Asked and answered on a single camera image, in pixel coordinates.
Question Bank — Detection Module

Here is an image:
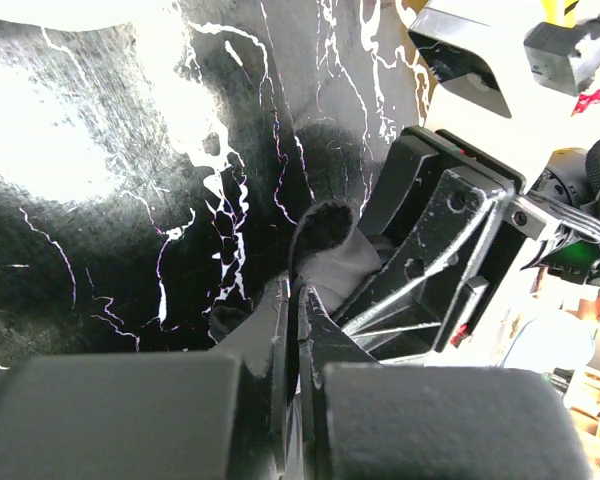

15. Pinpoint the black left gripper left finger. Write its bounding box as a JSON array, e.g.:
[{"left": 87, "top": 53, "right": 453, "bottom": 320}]
[{"left": 0, "top": 277, "right": 289, "bottom": 479}]

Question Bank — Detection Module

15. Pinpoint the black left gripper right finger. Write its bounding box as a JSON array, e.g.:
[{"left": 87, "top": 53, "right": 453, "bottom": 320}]
[{"left": 297, "top": 287, "right": 592, "bottom": 479}]

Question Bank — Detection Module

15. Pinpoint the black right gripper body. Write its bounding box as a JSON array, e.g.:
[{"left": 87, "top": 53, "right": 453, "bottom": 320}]
[{"left": 435, "top": 130, "right": 600, "bottom": 351}]

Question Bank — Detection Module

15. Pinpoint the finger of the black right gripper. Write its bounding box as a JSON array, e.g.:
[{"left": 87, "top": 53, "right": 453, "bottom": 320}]
[
  {"left": 334, "top": 167, "right": 513, "bottom": 360},
  {"left": 358, "top": 127, "right": 440, "bottom": 240}
]

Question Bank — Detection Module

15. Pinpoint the black bra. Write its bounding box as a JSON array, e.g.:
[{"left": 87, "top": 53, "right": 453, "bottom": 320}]
[{"left": 286, "top": 200, "right": 382, "bottom": 396}]

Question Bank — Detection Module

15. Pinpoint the red garment in bin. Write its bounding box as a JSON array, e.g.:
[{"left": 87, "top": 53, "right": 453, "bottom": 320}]
[{"left": 571, "top": 89, "right": 600, "bottom": 116}]

